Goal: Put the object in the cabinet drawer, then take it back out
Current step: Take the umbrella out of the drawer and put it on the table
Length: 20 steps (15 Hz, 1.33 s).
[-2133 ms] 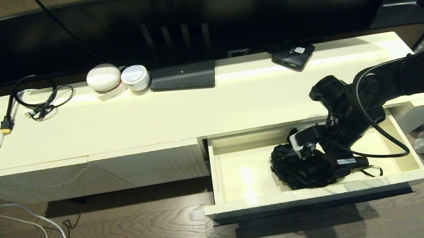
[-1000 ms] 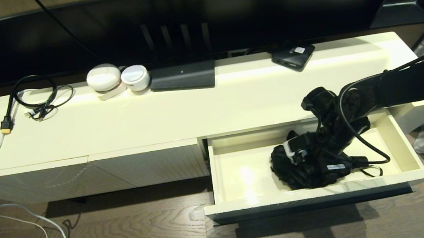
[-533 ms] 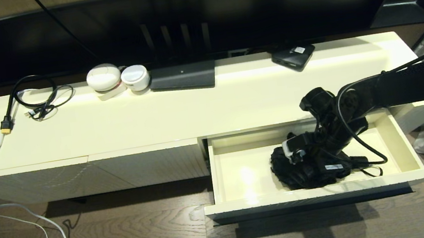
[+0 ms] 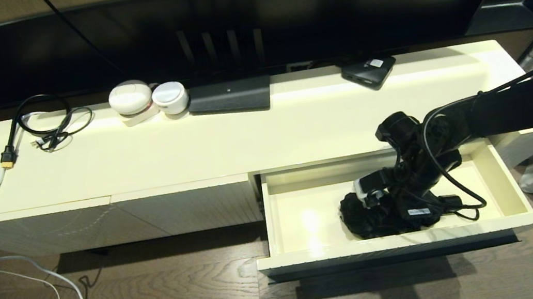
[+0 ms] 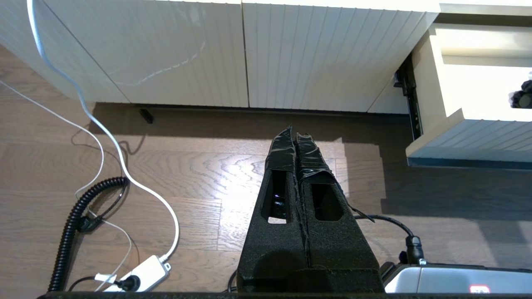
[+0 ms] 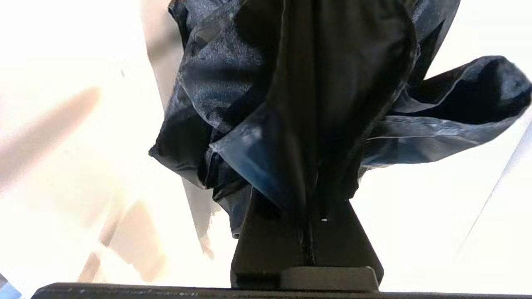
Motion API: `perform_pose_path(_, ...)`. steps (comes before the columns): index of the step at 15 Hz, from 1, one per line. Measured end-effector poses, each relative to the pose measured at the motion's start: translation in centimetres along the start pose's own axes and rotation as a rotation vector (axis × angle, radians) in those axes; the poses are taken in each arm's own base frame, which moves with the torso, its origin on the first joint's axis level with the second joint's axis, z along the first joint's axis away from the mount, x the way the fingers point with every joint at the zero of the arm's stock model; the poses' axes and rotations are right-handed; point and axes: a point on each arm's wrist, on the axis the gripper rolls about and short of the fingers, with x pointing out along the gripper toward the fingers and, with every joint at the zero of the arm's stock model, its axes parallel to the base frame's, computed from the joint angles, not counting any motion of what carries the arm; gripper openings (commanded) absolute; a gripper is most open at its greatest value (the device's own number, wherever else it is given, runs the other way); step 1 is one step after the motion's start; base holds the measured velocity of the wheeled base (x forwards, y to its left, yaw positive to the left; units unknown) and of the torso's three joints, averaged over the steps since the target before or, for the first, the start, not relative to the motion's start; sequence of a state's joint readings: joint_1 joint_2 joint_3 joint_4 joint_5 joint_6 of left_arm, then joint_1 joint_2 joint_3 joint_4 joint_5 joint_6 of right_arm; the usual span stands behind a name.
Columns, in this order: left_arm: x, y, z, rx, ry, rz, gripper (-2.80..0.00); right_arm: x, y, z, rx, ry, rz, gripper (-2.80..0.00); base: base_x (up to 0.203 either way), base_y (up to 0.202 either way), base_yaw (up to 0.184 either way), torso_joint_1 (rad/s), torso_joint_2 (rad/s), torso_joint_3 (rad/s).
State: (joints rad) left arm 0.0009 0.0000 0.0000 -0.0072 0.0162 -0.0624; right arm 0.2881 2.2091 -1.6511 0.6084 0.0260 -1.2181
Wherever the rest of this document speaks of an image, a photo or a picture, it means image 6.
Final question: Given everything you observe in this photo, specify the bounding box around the white tv cabinet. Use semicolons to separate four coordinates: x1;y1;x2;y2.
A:
0;0;532;293

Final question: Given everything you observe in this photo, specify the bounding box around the black folding umbrella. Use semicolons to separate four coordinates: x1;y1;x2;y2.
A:
149;0;532;239

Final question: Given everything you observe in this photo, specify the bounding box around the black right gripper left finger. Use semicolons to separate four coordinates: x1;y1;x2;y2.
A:
231;187;311;290

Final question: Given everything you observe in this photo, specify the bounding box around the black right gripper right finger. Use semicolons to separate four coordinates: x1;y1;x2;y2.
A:
308;199;384;290

